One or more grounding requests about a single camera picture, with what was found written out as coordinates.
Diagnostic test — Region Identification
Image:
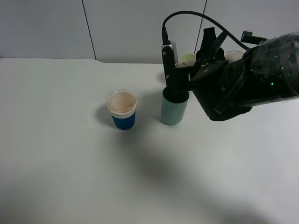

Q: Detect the black wrapped robot arm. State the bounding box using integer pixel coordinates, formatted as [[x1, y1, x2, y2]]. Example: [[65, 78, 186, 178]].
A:
[[189, 32, 299, 121]]

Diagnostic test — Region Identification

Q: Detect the plastic drink bottle pink label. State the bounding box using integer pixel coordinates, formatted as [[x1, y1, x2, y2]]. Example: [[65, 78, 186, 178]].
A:
[[224, 50, 244, 63]]

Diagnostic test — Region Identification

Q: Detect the pale yellow plastic cup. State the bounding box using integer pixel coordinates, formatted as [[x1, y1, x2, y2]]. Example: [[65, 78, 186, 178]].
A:
[[178, 54, 196, 68]]

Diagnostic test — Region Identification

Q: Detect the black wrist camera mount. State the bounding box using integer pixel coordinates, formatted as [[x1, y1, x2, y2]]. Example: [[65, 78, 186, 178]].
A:
[[161, 41, 190, 103]]

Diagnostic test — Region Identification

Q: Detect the blue sleeved clear cup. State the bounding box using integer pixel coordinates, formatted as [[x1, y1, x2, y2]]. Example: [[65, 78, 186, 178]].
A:
[[107, 89, 137, 130]]

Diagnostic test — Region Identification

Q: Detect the teal plastic cup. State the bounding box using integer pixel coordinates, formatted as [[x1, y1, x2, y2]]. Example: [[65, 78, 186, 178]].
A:
[[161, 87, 190, 126]]

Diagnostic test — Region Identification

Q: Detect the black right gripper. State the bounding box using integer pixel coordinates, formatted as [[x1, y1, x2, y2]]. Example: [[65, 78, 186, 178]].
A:
[[188, 48, 260, 122]]

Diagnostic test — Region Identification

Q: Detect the black camera cable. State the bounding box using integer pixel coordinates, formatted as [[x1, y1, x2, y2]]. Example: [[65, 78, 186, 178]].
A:
[[161, 10, 250, 51]]

